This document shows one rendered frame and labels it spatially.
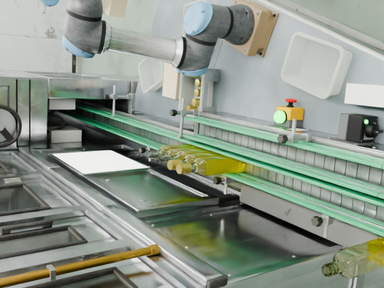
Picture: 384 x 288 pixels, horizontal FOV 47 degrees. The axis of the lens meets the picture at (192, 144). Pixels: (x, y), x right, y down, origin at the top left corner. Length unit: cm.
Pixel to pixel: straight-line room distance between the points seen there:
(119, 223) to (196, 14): 76
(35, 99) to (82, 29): 98
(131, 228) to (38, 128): 126
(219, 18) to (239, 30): 10
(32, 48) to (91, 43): 377
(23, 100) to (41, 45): 292
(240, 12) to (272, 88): 31
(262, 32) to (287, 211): 66
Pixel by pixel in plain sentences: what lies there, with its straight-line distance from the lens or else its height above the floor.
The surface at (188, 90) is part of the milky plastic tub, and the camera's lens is 207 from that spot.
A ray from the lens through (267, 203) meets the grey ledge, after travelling 160.
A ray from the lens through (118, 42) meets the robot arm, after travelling 157.
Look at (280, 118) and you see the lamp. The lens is 156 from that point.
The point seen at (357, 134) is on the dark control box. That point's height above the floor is 84.
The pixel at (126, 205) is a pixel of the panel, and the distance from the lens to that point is 151.
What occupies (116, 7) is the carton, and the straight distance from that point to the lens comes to 206.
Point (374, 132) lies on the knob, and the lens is 139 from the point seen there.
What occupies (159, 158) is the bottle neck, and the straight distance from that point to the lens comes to 165.
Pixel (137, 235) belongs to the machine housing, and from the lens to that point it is 131.
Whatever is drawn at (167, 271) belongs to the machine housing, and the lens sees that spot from 113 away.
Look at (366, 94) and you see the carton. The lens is 141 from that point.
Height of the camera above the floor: 199
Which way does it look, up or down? 36 degrees down
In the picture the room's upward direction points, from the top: 94 degrees counter-clockwise
